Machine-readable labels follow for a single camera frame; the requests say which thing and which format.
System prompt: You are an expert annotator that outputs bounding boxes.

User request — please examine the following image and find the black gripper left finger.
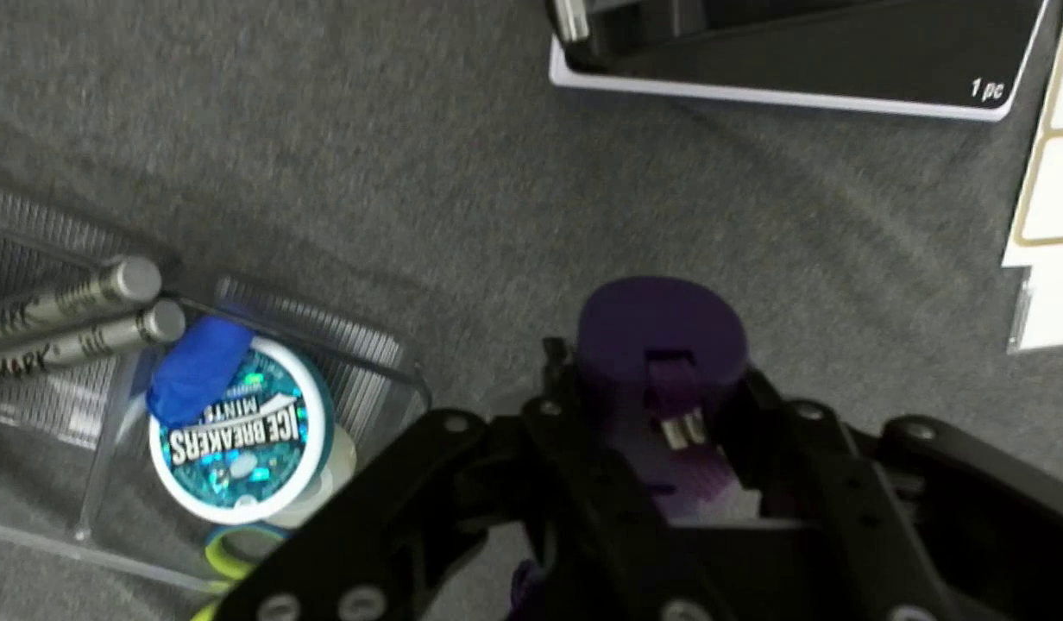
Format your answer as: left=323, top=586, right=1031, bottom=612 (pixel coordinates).
left=215, top=340, right=718, bottom=621

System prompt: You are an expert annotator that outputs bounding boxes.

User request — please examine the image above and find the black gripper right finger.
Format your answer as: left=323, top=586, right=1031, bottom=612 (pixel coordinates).
left=718, top=372, right=1063, bottom=621

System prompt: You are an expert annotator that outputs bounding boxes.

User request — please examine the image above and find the ice breakers mint tin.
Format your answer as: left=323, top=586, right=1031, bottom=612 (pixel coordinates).
left=145, top=334, right=337, bottom=531

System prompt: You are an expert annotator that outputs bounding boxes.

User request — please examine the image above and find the blue tape strip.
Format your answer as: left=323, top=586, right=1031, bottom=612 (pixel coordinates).
left=145, top=314, right=259, bottom=428

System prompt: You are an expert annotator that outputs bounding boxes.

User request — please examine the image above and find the grey table cloth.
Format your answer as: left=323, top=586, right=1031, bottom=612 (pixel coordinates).
left=0, top=0, right=1063, bottom=621

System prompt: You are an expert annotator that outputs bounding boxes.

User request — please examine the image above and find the silver marker pen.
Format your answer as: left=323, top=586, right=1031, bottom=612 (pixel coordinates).
left=0, top=301, right=191, bottom=390
left=0, top=254, right=166, bottom=350

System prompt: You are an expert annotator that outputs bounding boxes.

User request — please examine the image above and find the clear container with markers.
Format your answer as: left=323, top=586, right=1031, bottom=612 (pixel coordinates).
left=0, top=170, right=435, bottom=599

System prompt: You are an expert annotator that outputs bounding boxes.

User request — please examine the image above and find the black white product box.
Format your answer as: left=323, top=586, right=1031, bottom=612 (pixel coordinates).
left=544, top=0, right=1059, bottom=124

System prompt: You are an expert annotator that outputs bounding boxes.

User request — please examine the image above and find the yellow green ring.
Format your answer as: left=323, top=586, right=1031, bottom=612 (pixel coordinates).
left=191, top=520, right=294, bottom=621

